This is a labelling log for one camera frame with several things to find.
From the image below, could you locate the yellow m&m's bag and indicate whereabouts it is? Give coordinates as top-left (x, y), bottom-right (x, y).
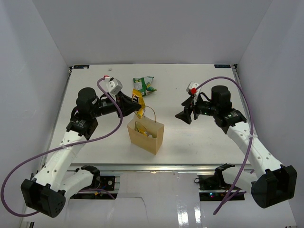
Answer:
top-left (132, 89), bottom-right (145, 119)

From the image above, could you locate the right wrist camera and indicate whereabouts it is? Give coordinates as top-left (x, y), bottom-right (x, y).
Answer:
top-left (186, 81), bottom-right (201, 104)

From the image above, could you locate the blue label right corner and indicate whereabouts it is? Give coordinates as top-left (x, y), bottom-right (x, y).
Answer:
top-left (214, 64), bottom-right (231, 68)

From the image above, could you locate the brown paper bag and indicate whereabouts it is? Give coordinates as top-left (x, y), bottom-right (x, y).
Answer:
top-left (127, 106), bottom-right (164, 155)

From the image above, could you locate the blue label corner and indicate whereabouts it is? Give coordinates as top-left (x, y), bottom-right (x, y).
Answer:
top-left (214, 64), bottom-right (231, 68)
top-left (73, 65), bottom-right (90, 69)

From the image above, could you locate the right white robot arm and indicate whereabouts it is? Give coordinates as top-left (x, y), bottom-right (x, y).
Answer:
top-left (176, 82), bottom-right (297, 209)

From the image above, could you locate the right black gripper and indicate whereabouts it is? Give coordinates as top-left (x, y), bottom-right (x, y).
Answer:
top-left (176, 93), bottom-right (219, 124)

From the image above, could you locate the yellow snack bar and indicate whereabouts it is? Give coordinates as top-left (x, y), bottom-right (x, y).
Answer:
top-left (136, 127), bottom-right (150, 137)

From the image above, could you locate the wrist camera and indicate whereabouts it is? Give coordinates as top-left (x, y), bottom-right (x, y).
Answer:
top-left (186, 81), bottom-right (201, 104)
top-left (104, 76), bottom-right (123, 96)

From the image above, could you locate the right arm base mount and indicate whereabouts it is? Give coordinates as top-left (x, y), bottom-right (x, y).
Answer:
top-left (194, 175), bottom-right (230, 202)

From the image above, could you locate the green chips bag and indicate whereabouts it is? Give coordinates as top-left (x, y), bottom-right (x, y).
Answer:
top-left (133, 76), bottom-right (157, 96)

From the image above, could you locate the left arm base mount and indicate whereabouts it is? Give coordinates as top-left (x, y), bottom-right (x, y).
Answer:
top-left (83, 174), bottom-right (117, 198)

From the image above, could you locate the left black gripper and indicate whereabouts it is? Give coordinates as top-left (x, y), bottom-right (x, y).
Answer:
top-left (91, 90), bottom-right (142, 119)

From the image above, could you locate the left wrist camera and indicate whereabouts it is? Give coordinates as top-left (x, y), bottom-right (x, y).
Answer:
top-left (104, 76), bottom-right (123, 96)

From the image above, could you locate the blue label left corner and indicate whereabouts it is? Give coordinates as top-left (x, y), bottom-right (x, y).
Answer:
top-left (73, 65), bottom-right (90, 69)

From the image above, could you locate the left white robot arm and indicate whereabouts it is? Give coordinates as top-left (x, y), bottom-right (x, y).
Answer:
top-left (21, 87), bottom-right (142, 218)

